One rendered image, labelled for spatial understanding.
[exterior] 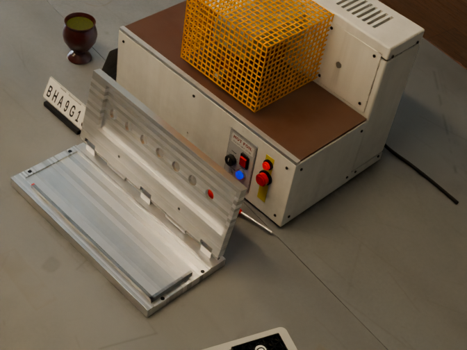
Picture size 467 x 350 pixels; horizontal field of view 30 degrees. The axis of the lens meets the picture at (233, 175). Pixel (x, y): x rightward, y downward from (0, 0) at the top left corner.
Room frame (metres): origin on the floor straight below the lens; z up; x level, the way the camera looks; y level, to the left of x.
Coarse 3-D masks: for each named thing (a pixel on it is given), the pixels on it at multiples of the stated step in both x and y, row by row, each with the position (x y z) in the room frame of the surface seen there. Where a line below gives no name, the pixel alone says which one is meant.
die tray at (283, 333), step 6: (270, 330) 1.00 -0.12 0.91; (276, 330) 1.00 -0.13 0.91; (282, 330) 1.00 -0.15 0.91; (252, 336) 0.98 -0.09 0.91; (258, 336) 0.98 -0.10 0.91; (264, 336) 0.98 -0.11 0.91; (282, 336) 0.99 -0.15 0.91; (288, 336) 0.99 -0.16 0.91; (228, 342) 0.95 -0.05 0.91; (234, 342) 0.96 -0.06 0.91; (240, 342) 0.96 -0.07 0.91; (288, 342) 0.98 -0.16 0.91; (210, 348) 0.93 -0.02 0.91; (216, 348) 0.94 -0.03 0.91; (222, 348) 0.94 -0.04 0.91; (228, 348) 0.94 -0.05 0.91; (288, 348) 0.97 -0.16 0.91; (294, 348) 0.97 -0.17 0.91
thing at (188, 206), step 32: (96, 96) 1.40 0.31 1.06; (128, 96) 1.36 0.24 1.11; (96, 128) 1.37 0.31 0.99; (128, 128) 1.35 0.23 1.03; (160, 128) 1.29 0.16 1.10; (128, 160) 1.31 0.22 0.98; (160, 160) 1.28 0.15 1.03; (192, 160) 1.24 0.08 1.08; (160, 192) 1.24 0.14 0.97; (192, 192) 1.21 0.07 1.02; (224, 192) 1.18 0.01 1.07; (192, 224) 1.18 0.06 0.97; (224, 224) 1.15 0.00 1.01
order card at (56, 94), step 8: (48, 88) 1.54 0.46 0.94; (56, 88) 1.53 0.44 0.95; (64, 88) 1.52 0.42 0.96; (48, 96) 1.53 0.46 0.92; (56, 96) 1.52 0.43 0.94; (64, 96) 1.51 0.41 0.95; (72, 96) 1.50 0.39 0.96; (56, 104) 1.51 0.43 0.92; (64, 104) 1.50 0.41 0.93; (72, 104) 1.49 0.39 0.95; (80, 104) 1.48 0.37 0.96; (64, 112) 1.49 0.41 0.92; (72, 112) 1.48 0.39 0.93; (80, 112) 1.47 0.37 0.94; (72, 120) 1.47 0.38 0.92; (80, 120) 1.46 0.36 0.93; (80, 128) 1.45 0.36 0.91
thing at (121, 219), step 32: (64, 160) 1.33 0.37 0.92; (96, 160) 1.35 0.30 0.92; (32, 192) 1.22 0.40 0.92; (64, 192) 1.24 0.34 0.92; (96, 192) 1.26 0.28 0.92; (128, 192) 1.27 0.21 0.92; (64, 224) 1.15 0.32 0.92; (96, 224) 1.17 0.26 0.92; (128, 224) 1.19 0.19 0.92; (160, 224) 1.20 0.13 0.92; (96, 256) 1.09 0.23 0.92; (128, 256) 1.10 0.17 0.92; (160, 256) 1.12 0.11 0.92; (192, 256) 1.13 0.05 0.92; (128, 288) 1.02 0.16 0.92; (160, 288) 1.04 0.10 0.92
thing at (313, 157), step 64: (320, 0) 1.58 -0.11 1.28; (128, 64) 1.58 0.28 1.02; (320, 64) 1.54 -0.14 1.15; (384, 64) 1.45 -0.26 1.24; (192, 128) 1.44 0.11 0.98; (256, 128) 1.35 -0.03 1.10; (320, 128) 1.39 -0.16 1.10; (384, 128) 1.52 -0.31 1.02; (256, 192) 1.32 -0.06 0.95; (320, 192) 1.36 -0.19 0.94
